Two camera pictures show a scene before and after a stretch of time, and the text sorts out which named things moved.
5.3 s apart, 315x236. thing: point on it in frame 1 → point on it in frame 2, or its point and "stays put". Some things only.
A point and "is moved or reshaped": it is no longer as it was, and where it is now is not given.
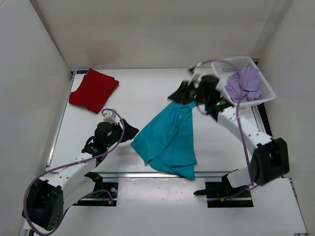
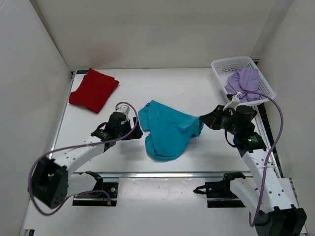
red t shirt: x=96 y=90 stays put
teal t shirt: x=167 y=142 is moved or reshaped
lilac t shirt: x=243 y=85 stays put
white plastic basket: x=224 y=68 stays put
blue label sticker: x=82 y=72 stays put
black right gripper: x=181 y=96 → x=212 y=119
